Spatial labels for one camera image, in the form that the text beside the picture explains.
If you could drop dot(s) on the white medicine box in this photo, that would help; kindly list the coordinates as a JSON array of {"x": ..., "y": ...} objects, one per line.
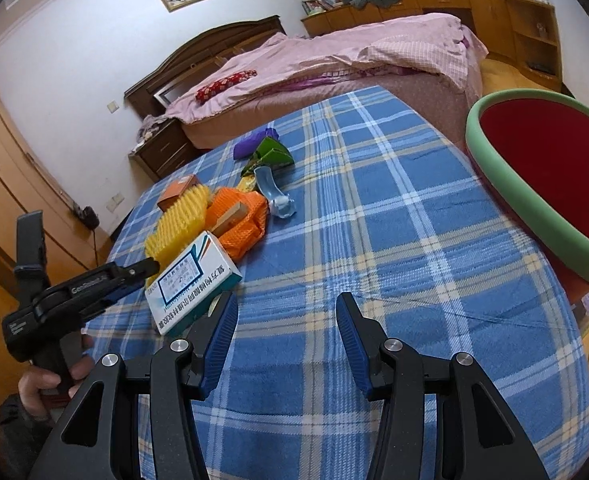
[{"x": 184, "y": 280}]

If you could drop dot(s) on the pale crumpled cloth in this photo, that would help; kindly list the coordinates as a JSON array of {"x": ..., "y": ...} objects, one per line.
[{"x": 149, "y": 127}]

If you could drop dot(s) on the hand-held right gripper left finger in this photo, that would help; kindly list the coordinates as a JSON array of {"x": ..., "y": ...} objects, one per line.
[{"x": 219, "y": 335}]

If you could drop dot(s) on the dark wooden nightstand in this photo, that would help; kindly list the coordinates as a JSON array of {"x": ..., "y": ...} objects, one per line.
[{"x": 167, "y": 147}]

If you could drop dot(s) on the person's left hand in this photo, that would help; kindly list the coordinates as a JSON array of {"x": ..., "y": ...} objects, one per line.
[{"x": 37, "y": 387}]

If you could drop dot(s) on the purple striped sheet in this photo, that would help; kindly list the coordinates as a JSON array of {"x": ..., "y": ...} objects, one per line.
[{"x": 319, "y": 81}]

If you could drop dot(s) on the wall switch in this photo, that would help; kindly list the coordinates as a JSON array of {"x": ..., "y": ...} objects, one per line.
[{"x": 112, "y": 106}]

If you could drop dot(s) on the orange mesh bag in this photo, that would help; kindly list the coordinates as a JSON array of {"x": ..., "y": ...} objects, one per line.
[{"x": 247, "y": 237}]

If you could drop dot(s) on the pink quilt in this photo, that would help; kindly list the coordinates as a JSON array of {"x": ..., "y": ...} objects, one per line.
[{"x": 324, "y": 55}]

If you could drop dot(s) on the green wrapper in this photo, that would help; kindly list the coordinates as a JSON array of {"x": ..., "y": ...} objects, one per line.
[{"x": 269, "y": 152}]

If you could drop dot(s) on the black power adapter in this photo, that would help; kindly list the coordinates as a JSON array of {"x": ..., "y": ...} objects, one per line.
[{"x": 87, "y": 217}]

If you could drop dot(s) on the red patterned pillow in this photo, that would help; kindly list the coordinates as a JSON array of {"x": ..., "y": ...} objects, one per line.
[{"x": 224, "y": 85}]

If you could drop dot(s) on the small orange box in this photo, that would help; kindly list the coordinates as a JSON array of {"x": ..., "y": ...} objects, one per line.
[{"x": 174, "y": 192}]

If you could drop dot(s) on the yellow foam net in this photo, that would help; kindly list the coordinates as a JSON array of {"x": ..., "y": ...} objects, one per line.
[{"x": 174, "y": 225}]

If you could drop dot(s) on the wall socket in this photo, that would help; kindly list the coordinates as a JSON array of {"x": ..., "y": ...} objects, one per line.
[{"x": 115, "y": 201}]

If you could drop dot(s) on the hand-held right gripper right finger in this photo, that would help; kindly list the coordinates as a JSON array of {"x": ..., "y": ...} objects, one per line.
[{"x": 354, "y": 340}]

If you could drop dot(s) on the blue plaid blanket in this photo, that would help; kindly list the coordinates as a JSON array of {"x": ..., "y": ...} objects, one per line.
[{"x": 374, "y": 235}]

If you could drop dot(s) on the dark wooden headboard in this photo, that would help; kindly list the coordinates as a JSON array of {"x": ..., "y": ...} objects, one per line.
[{"x": 209, "y": 42}]

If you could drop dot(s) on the bed with mauve sheet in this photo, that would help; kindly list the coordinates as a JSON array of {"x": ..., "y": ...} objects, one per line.
[{"x": 254, "y": 115}]

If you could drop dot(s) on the watermelon style bin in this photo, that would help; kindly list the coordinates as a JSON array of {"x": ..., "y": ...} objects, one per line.
[{"x": 524, "y": 195}]

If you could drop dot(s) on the wooden wardrobe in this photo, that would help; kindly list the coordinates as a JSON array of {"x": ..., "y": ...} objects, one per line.
[{"x": 4, "y": 175}]

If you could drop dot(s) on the standing photo frames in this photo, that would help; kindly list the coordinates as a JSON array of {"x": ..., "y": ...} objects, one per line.
[{"x": 317, "y": 6}]

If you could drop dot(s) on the purple wrapper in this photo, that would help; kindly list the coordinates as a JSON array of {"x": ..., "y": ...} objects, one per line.
[{"x": 247, "y": 146}]

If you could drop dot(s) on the light blue plastic piece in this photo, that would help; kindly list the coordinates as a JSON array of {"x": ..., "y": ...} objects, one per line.
[{"x": 267, "y": 190}]

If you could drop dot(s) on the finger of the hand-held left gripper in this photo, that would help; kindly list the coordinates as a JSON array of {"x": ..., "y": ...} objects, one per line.
[
  {"x": 122, "y": 292},
  {"x": 139, "y": 268}
]

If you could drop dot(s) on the long wooden desk cabinet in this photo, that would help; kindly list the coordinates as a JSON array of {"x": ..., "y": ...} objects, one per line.
[{"x": 489, "y": 10}]

